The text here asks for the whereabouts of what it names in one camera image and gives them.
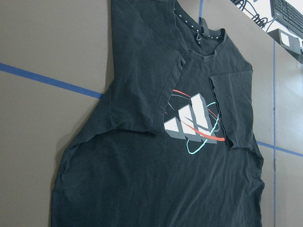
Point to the black graphic t-shirt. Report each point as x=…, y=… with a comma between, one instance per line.
x=171, y=143

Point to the grey box on desk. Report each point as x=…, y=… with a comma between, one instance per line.
x=288, y=42

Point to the black computer keyboard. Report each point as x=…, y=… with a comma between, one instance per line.
x=287, y=15

